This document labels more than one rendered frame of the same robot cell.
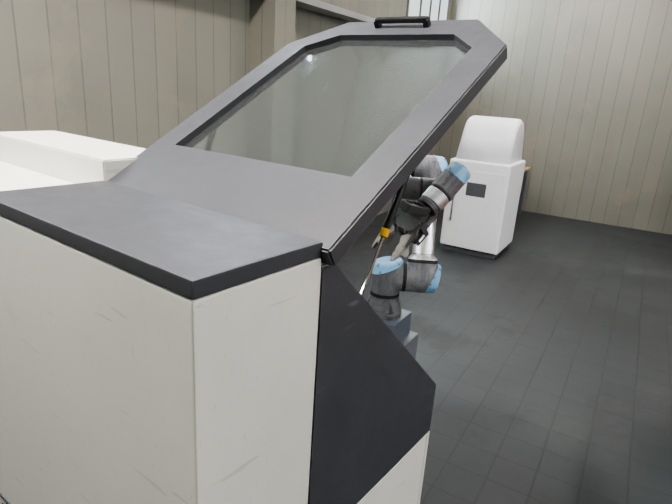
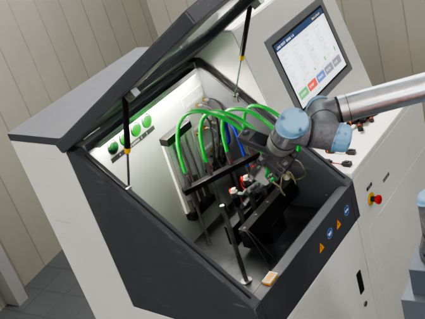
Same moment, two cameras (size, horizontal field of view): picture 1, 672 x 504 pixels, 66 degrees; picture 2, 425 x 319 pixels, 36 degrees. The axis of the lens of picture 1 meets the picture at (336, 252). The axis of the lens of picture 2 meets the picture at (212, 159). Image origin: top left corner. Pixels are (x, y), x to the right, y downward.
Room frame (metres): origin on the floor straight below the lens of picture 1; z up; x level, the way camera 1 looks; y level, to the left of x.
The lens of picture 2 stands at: (1.56, -1.84, 2.26)
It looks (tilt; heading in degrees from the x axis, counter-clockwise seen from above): 27 degrees down; 98
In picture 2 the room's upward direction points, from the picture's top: 18 degrees counter-clockwise
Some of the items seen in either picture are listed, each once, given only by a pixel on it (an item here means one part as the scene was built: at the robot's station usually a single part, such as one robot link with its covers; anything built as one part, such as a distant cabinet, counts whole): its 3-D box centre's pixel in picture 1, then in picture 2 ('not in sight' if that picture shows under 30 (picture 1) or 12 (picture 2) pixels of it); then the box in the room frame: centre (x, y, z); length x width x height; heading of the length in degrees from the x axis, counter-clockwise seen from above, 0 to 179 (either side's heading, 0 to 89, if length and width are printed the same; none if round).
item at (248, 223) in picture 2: not in sight; (264, 217); (1.40, 0.21, 0.91); 0.34 x 0.10 x 0.15; 54
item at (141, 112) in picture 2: not in sight; (148, 105); (1.12, 0.27, 1.43); 0.54 x 0.03 x 0.02; 54
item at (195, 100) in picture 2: not in sight; (205, 127); (1.26, 0.47, 1.20); 0.13 x 0.03 x 0.31; 54
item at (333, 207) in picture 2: not in sight; (307, 256); (1.52, -0.02, 0.87); 0.62 x 0.04 x 0.16; 54
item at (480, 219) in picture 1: (484, 185); not in sight; (6.10, -1.70, 0.78); 0.79 x 0.69 x 1.56; 150
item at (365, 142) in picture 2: not in sight; (363, 127); (1.86, 0.60, 0.96); 0.70 x 0.22 x 0.03; 54
